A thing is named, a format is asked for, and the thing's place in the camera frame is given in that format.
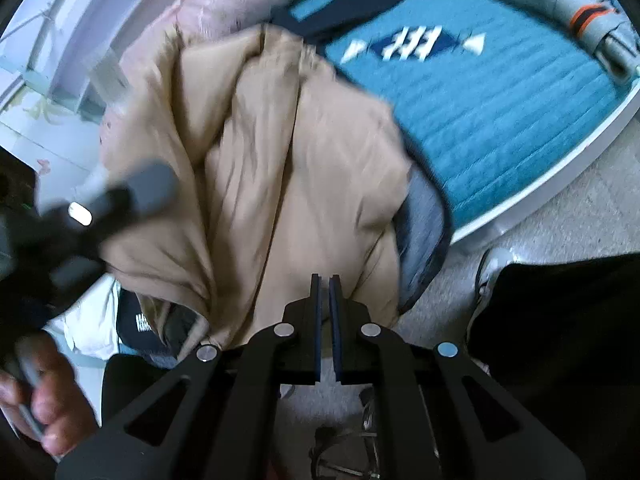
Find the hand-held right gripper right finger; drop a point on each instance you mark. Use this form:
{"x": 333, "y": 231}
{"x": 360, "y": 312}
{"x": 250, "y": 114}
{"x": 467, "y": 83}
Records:
{"x": 334, "y": 320}

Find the mint green bunk bed frame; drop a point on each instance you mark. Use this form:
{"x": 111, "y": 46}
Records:
{"x": 550, "y": 187}

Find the white pillow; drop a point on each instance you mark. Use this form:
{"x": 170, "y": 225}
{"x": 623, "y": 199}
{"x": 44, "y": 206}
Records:
{"x": 90, "y": 320}

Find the person's right leg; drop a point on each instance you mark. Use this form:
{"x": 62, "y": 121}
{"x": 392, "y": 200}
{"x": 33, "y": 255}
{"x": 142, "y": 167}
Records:
{"x": 560, "y": 340}

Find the person's left hand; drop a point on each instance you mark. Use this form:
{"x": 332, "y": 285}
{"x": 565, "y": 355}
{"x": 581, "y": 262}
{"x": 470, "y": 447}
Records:
{"x": 55, "y": 400}

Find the lavender wall shelf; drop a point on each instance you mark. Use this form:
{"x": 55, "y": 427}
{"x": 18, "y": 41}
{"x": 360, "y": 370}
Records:
{"x": 75, "y": 35}

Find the tan button jacket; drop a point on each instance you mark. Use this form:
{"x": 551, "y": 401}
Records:
{"x": 280, "y": 185}

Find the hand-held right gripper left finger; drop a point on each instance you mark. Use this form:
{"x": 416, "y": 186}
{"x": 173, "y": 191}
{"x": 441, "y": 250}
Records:
{"x": 316, "y": 320}

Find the dark folded garment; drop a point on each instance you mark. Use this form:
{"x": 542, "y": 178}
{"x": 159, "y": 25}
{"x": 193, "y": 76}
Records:
{"x": 137, "y": 322}

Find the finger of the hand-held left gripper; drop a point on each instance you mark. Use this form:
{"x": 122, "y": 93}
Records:
{"x": 135, "y": 190}

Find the grey denim garment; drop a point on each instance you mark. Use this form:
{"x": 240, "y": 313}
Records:
{"x": 425, "y": 220}

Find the white sneaker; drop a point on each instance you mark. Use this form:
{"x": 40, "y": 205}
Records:
{"x": 492, "y": 270}

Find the teal quilted bed cover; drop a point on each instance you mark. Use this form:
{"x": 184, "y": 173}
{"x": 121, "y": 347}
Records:
{"x": 500, "y": 135}

